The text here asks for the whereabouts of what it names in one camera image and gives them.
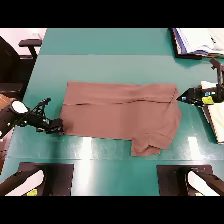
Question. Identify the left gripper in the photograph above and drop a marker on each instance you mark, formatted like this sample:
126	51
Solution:
55	126

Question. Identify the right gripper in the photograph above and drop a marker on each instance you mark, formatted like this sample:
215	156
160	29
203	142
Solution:
195	96

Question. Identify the brown T-shirt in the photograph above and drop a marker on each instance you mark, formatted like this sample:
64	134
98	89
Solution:
120	115

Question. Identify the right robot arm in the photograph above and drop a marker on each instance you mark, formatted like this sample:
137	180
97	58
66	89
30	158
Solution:
218	120

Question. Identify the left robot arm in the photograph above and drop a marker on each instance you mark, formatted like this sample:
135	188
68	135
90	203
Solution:
13	115

